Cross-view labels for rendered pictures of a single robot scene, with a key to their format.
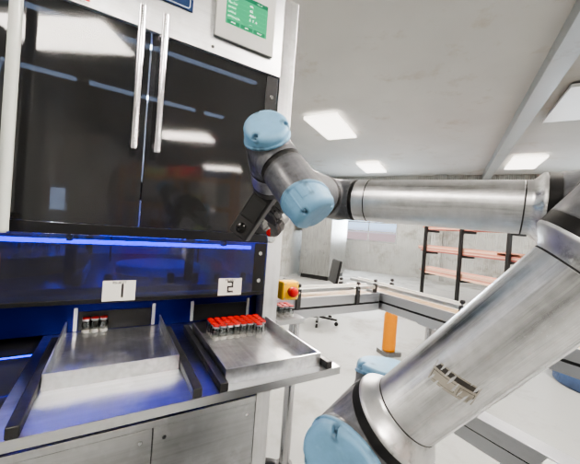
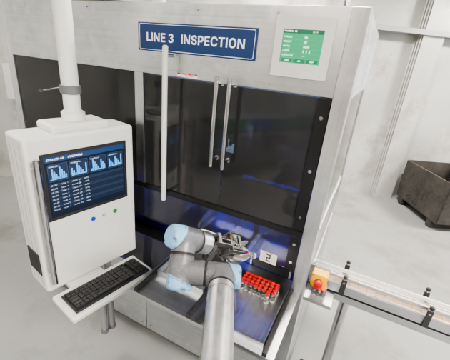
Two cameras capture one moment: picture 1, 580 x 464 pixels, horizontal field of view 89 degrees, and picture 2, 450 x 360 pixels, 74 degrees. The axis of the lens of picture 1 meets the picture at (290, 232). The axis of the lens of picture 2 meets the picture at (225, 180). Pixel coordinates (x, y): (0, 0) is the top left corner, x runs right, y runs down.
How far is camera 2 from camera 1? 0.96 m
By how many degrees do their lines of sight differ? 58
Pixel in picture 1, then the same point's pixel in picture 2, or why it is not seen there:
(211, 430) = not seen: hidden behind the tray
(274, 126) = (170, 238)
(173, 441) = not seen: hidden behind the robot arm
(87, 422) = (153, 300)
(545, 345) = not seen: outside the picture
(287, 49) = (347, 66)
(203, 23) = (262, 67)
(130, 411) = (165, 306)
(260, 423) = (281, 348)
